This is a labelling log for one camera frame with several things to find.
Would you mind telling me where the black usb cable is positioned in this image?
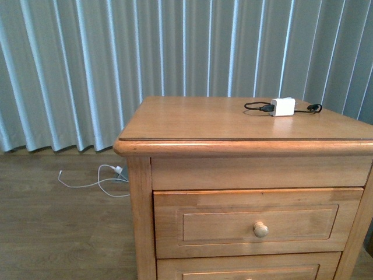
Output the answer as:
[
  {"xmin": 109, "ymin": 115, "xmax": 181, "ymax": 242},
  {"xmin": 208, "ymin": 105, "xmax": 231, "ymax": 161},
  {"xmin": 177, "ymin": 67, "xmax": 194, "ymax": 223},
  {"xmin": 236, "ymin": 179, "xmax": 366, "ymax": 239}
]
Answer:
[{"xmin": 244, "ymin": 101, "xmax": 323, "ymax": 114}]

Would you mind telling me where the wooden nightstand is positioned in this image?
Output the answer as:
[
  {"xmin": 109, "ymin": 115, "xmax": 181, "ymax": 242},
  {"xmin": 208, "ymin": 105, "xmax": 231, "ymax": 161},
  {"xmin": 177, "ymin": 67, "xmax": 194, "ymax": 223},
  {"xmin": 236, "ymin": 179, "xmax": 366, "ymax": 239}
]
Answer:
[{"xmin": 113, "ymin": 96, "xmax": 372, "ymax": 279}]

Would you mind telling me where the pale pleated curtain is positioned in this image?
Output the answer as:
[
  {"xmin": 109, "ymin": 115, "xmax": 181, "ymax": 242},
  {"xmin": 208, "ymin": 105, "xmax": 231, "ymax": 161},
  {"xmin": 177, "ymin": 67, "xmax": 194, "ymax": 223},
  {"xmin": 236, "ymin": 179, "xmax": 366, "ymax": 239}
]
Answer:
[{"xmin": 1, "ymin": 1, "xmax": 372, "ymax": 152}]

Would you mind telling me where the wooden drawer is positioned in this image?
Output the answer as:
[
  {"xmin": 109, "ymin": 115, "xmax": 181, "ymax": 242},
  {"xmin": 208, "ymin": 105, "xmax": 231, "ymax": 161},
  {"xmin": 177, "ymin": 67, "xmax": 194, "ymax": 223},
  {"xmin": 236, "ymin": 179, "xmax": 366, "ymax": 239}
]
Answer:
[
  {"xmin": 157, "ymin": 252, "xmax": 340, "ymax": 279},
  {"xmin": 154, "ymin": 187, "xmax": 363, "ymax": 258}
]

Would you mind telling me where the white charger block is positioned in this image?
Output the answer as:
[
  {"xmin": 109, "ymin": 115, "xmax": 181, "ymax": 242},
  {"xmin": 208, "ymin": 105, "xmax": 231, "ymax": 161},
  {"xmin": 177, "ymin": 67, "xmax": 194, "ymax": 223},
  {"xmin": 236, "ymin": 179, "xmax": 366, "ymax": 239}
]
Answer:
[{"xmin": 270, "ymin": 97, "xmax": 295, "ymax": 117}]

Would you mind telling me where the white charging cable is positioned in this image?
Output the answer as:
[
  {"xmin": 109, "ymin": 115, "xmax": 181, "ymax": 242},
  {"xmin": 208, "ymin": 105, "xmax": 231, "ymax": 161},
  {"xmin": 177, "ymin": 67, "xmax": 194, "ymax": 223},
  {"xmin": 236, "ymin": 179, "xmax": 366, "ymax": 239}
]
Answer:
[{"xmin": 57, "ymin": 164, "xmax": 131, "ymax": 198}]

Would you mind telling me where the floor power outlet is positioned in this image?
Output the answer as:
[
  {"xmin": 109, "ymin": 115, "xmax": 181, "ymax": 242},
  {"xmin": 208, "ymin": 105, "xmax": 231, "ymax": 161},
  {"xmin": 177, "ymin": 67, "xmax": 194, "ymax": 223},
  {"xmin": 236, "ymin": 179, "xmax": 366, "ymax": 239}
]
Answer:
[{"xmin": 114, "ymin": 166, "xmax": 128, "ymax": 182}]

